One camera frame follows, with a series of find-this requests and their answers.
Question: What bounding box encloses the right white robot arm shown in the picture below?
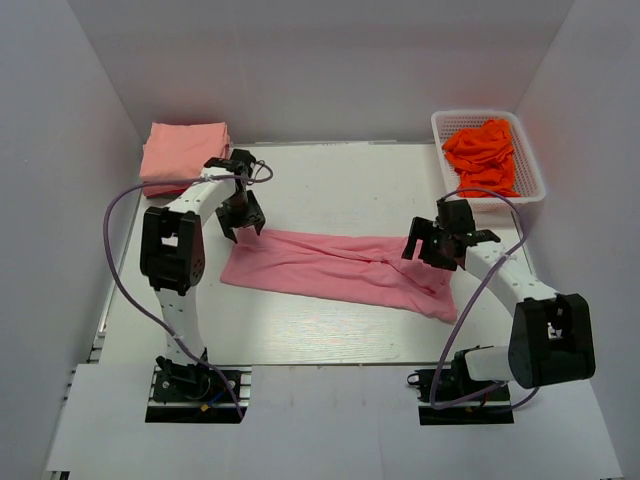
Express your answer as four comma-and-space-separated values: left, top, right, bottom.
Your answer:
402, 199, 596, 399

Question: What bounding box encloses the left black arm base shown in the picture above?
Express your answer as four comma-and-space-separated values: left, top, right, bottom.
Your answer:
145, 356, 252, 425

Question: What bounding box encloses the folded salmon t-shirt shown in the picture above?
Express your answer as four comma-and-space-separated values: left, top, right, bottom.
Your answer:
139, 122, 231, 183

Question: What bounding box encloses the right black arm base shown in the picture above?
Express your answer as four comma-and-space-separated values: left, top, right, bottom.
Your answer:
405, 367, 516, 427

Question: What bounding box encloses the white plastic basket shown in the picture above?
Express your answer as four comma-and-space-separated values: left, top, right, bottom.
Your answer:
431, 110, 546, 211

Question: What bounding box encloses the orange crumpled t-shirt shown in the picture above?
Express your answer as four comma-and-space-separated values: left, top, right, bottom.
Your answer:
442, 119, 520, 198

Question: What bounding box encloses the pink t-shirt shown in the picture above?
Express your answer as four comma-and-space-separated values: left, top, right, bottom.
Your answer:
220, 229, 457, 324
142, 144, 235, 200

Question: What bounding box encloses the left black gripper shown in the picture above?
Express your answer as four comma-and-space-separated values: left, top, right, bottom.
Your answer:
215, 189, 265, 242

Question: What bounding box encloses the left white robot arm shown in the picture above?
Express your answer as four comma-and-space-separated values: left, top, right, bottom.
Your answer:
140, 149, 266, 399

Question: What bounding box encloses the folded pink t-shirt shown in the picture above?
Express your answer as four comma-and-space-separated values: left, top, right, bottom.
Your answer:
142, 144, 235, 200

